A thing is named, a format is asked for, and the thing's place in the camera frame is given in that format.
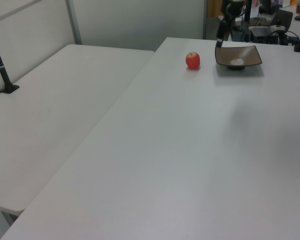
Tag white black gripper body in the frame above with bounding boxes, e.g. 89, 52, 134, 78
221, 0, 246, 22

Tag red apple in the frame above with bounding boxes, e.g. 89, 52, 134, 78
185, 51, 201, 70

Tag brown square ceramic plate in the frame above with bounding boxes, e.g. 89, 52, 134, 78
214, 44, 263, 71

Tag grey table leg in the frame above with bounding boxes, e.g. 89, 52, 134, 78
0, 204, 18, 240

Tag grey partition edge post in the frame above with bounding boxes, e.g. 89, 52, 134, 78
202, 0, 209, 40

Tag grey partition rail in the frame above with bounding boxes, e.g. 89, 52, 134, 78
0, 0, 51, 26

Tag black pole stand with base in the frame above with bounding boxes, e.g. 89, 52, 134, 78
0, 26, 20, 95

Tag yellow panel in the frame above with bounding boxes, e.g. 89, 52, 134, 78
206, 0, 227, 18

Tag grey metal partition post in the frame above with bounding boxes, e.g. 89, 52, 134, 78
64, 0, 83, 45

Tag black electronics box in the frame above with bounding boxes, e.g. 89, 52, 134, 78
249, 26, 286, 45

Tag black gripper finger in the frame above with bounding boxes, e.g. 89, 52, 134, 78
215, 20, 228, 49

